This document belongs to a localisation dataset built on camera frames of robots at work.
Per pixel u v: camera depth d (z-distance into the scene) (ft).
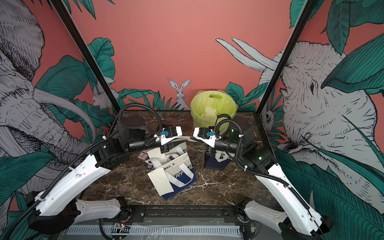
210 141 1.47
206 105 3.25
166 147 1.61
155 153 2.30
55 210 1.27
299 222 1.20
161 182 2.08
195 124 3.13
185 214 2.46
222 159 2.53
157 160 2.16
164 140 1.55
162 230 2.30
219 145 1.60
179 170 2.24
